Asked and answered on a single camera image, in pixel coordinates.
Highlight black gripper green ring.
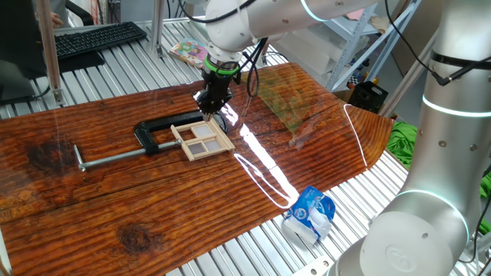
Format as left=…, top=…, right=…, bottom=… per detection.
left=194, top=56, right=241, bottom=117

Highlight small sliding window pane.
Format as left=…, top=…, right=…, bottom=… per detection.
left=190, top=123, right=216, bottom=140

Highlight person hand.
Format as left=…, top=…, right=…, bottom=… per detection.
left=49, top=11, right=64, bottom=30

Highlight colourful picture book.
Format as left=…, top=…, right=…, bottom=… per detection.
left=169, top=37, right=210, bottom=70

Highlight black C-clamp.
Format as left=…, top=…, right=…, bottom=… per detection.
left=73, top=110, right=230, bottom=173

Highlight white foam boxes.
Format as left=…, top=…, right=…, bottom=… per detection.
left=274, top=28, right=342, bottom=77

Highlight wood grain table mat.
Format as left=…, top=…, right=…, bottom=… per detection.
left=0, top=62, right=395, bottom=276

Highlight black computer keyboard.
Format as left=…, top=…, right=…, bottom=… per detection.
left=53, top=21, right=149, bottom=61

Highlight blue tissue pack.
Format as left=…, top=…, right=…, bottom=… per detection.
left=282, top=186, right=337, bottom=245

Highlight white metal shelf rack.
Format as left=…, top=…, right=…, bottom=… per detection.
left=321, top=0, right=423, bottom=93

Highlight black office chair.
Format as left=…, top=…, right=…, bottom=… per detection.
left=64, top=0, right=95, bottom=27

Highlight black plastic crate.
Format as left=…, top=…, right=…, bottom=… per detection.
left=347, top=80, right=389, bottom=115

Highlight green cloth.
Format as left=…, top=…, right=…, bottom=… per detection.
left=385, top=121, right=491, bottom=235

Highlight black computer monitor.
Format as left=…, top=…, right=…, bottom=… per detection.
left=0, top=0, right=107, bottom=105

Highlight wooden miniature window frame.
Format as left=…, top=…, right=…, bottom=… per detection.
left=170, top=117, right=236, bottom=163

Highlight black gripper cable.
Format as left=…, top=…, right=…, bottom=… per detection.
left=214, top=36, right=269, bottom=99

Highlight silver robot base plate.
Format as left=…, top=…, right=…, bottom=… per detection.
left=291, top=255, right=335, bottom=276

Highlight black camera cable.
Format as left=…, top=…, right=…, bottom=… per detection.
left=178, top=0, right=491, bottom=87

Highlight black velcro strap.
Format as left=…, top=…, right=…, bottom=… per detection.
left=429, top=51, right=491, bottom=70

